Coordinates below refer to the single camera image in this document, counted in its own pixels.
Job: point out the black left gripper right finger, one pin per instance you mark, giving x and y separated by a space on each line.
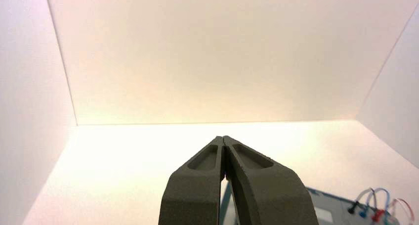
268 194

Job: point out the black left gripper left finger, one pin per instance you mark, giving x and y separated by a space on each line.
193 194

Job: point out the dark box with arcade buttons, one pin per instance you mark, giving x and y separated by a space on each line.
330 204

